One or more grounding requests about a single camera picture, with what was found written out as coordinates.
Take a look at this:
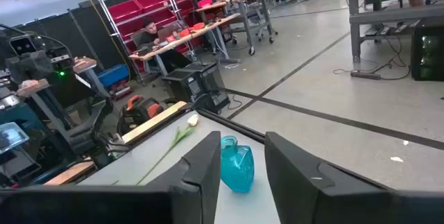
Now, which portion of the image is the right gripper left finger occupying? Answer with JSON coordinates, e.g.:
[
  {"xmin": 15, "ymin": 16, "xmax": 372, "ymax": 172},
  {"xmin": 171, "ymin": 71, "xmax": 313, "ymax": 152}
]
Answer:
[{"xmin": 0, "ymin": 130, "xmax": 222, "ymax": 224}]

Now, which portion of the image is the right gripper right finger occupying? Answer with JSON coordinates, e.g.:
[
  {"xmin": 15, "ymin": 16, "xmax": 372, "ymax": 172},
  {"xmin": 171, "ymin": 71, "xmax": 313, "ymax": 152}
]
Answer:
[{"xmin": 265, "ymin": 132, "xmax": 444, "ymax": 224}]

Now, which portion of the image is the cream artificial tulip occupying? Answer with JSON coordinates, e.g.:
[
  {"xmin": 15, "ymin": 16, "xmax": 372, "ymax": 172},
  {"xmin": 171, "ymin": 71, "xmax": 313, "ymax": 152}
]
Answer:
[{"xmin": 135, "ymin": 114, "xmax": 200, "ymax": 186}]

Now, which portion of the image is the blue glass vase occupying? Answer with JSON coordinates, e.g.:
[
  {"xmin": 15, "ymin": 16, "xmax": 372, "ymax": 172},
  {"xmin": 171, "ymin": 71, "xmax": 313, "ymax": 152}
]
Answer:
[{"xmin": 220, "ymin": 135, "xmax": 255, "ymax": 193}]

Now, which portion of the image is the wooden-top grey stand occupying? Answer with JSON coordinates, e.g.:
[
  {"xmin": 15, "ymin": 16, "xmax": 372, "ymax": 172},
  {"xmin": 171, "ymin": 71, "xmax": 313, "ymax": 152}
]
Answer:
[
  {"xmin": 72, "ymin": 56, "xmax": 110, "ymax": 98},
  {"xmin": 16, "ymin": 78, "xmax": 76, "ymax": 131}
]

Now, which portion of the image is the blue storage bin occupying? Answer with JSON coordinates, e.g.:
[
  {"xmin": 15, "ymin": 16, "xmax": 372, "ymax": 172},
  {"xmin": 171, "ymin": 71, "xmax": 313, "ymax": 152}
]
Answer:
[{"xmin": 96, "ymin": 63, "xmax": 130, "ymax": 87}]

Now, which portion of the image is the long wooden desk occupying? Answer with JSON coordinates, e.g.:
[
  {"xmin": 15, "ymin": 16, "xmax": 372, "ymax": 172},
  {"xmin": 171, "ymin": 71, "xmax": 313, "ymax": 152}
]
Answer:
[{"xmin": 128, "ymin": 12, "xmax": 241, "ymax": 76}]

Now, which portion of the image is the shelf rack with red bins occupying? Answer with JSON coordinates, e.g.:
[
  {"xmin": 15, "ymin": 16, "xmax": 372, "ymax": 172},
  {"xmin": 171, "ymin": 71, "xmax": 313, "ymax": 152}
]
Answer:
[{"xmin": 99, "ymin": 0, "xmax": 218, "ymax": 85}]

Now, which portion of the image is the orange and black vacuum cleaner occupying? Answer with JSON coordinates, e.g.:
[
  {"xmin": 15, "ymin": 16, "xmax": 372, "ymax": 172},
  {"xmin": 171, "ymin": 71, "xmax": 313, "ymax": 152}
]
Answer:
[{"xmin": 117, "ymin": 94, "xmax": 164, "ymax": 135}]

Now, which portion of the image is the person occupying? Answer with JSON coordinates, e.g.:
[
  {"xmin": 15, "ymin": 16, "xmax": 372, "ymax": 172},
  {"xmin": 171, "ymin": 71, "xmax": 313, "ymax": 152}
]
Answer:
[{"xmin": 137, "ymin": 18, "xmax": 192, "ymax": 74}]

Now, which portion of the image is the wooden table side board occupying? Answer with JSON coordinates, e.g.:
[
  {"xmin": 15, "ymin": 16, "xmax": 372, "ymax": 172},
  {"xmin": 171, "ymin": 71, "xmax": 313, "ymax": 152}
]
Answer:
[{"xmin": 44, "ymin": 101, "xmax": 188, "ymax": 187}]

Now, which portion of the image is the black computer tower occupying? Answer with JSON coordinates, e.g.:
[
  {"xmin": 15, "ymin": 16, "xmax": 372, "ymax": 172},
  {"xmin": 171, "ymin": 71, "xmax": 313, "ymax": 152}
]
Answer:
[
  {"xmin": 162, "ymin": 68, "xmax": 205, "ymax": 104},
  {"xmin": 187, "ymin": 61, "xmax": 231, "ymax": 114}
]

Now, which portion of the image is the black power strip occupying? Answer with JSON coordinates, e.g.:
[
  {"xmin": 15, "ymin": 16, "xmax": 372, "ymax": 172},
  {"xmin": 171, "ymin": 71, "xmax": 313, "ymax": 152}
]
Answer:
[{"xmin": 350, "ymin": 70, "xmax": 382, "ymax": 80}]

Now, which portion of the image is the grey wooden-top workbench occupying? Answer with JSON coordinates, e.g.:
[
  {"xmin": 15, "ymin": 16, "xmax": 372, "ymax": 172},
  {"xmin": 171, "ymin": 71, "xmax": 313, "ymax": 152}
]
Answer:
[{"xmin": 343, "ymin": 0, "xmax": 444, "ymax": 64}]

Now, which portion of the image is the wooden-top rolling workbench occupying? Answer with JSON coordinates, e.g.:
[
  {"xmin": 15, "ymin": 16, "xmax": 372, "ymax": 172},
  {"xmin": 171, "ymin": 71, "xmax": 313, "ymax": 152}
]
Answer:
[{"xmin": 227, "ymin": 0, "xmax": 308, "ymax": 57}]

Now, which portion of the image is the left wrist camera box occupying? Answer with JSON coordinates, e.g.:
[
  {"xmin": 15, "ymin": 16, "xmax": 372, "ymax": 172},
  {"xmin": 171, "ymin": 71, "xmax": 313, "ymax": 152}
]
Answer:
[{"xmin": 8, "ymin": 35, "xmax": 40, "ymax": 58}]

